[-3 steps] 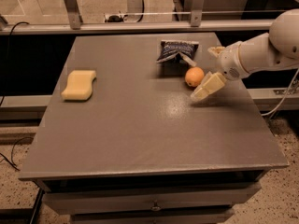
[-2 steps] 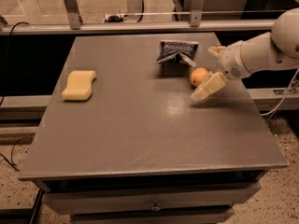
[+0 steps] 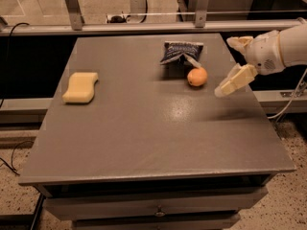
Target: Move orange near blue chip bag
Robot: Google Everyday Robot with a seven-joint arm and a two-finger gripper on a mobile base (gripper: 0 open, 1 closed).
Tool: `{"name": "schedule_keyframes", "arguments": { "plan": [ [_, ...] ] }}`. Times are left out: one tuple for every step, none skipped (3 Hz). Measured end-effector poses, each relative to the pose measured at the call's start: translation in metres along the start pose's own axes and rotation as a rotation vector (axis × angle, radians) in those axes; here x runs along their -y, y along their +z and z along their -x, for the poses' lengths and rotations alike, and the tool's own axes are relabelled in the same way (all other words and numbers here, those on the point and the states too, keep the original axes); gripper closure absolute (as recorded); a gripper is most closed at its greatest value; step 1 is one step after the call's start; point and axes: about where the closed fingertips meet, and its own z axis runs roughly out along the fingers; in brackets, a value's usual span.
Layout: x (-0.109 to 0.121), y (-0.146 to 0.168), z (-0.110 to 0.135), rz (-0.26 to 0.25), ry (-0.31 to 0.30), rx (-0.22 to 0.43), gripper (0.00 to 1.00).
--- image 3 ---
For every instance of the yellow sponge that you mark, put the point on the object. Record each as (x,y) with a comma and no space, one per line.
(81,88)

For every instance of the orange fruit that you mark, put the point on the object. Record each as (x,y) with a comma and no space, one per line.
(197,77)

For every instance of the metal railing frame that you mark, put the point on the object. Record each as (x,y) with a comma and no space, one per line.
(88,17)

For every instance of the metal drawer knob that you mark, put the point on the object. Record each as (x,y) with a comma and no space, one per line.
(159,213)

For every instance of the grey cabinet drawer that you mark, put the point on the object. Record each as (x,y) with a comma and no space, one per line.
(139,205)

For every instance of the white power strip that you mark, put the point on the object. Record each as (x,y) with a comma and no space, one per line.
(117,19)

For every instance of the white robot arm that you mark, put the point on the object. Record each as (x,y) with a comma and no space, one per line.
(293,45)

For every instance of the blue chip bag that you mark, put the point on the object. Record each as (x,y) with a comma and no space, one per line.
(175,50)

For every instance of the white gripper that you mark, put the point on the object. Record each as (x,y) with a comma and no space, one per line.
(264,55)

